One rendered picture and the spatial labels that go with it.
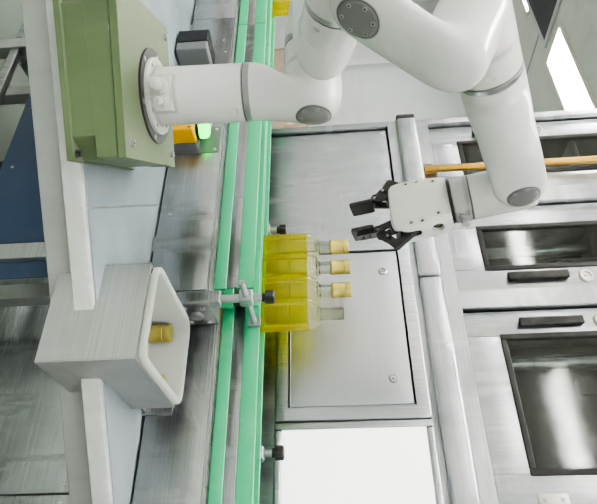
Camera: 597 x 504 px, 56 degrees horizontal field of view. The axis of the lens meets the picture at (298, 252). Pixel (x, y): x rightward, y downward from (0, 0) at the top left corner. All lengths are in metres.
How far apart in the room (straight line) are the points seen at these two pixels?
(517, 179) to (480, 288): 0.69
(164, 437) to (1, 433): 0.50
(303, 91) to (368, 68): 5.90
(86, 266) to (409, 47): 0.58
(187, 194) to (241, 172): 0.14
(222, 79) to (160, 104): 0.11
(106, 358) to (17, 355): 0.70
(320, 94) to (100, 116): 0.33
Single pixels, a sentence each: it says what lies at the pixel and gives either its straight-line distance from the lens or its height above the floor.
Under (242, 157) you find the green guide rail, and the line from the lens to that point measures 1.34.
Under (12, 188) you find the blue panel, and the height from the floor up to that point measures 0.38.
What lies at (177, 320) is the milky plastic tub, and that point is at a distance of 1.10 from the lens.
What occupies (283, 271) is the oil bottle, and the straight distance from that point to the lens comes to 1.26.
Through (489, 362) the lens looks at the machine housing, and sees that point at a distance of 1.40.
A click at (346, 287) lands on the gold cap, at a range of 1.24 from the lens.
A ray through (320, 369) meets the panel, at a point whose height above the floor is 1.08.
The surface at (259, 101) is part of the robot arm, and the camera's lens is 0.93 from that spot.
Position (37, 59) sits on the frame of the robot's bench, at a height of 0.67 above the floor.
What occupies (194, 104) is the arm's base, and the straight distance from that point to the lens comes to 0.94.
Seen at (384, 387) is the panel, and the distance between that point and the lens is 1.30.
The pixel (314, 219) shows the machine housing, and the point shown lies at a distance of 1.57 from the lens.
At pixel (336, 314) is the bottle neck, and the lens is 1.22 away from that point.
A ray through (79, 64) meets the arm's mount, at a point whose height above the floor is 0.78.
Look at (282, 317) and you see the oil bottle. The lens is 1.20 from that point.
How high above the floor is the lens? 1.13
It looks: 4 degrees down
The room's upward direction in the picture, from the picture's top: 87 degrees clockwise
